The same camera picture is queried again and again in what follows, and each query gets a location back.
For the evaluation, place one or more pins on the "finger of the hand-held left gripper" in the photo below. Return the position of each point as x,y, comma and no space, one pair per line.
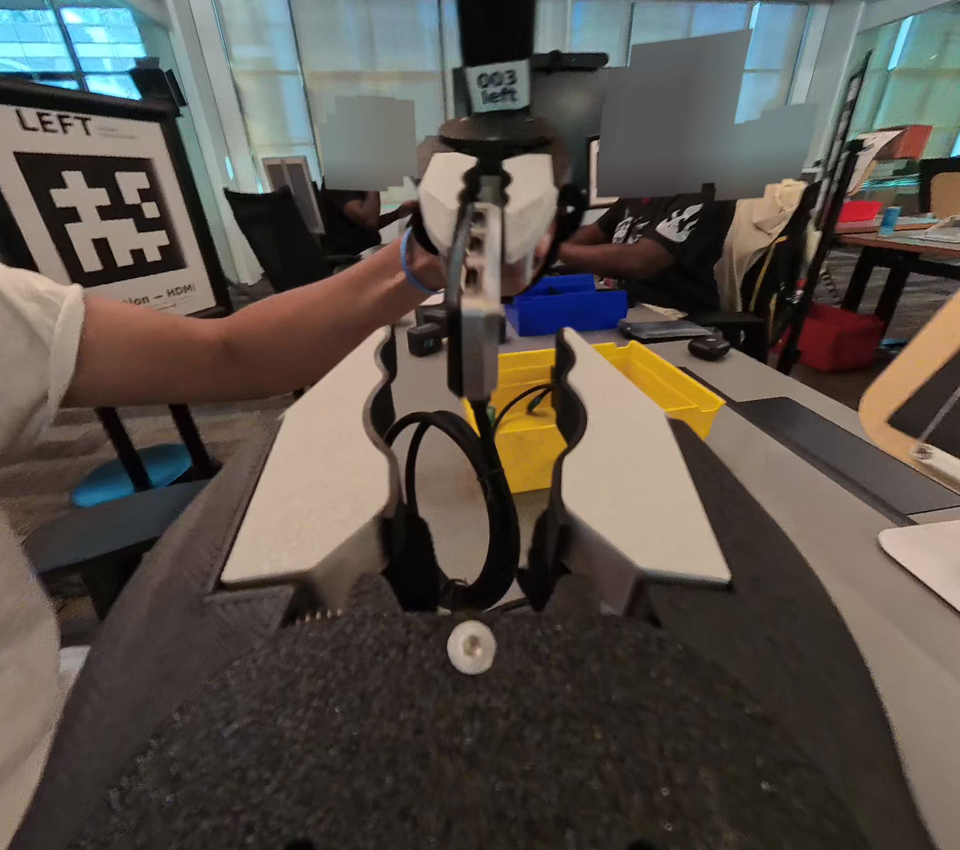
442,204
529,212

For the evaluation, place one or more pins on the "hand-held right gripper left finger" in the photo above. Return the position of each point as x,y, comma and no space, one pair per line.
315,490

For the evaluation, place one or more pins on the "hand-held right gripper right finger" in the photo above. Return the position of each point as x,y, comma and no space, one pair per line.
637,490

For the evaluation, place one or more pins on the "yellow plastic bin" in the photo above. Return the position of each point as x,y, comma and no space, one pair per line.
660,385

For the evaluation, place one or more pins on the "blue plastic bin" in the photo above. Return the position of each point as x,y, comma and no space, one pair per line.
570,313

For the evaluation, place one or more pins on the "grey HDMI switch box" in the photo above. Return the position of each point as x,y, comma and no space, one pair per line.
476,340

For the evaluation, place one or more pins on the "person's left forearm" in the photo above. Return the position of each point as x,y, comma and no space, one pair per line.
225,340

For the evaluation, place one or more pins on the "black desk mat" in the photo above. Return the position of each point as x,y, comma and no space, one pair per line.
825,445

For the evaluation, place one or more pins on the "wooden desk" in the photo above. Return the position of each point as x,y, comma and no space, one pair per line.
900,246

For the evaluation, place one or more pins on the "person's left hand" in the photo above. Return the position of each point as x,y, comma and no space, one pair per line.
427,265

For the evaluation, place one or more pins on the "blue wristband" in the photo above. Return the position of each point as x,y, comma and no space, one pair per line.
403,261

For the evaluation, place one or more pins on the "small black adapter box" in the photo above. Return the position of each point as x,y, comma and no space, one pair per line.
427,340

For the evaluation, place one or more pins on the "black earbud case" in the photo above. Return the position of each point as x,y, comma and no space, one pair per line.
709,349

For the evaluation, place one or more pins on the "black flat case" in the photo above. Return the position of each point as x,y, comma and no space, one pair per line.
664,331

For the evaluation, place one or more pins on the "black office chair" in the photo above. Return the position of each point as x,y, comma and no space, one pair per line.
270,242

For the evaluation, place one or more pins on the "blue round stool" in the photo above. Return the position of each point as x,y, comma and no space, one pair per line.
127,475

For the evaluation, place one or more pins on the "beige jacket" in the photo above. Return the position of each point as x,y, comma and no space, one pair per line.
750,242

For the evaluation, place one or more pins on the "red storage box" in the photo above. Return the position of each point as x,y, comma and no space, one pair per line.
840,340

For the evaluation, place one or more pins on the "person's white shirt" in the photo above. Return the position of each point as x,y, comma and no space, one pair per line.
30,340

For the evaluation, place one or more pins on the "black white marker sign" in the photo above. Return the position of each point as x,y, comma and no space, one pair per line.
112,212

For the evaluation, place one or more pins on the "blue cup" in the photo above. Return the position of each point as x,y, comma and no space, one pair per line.
889,221

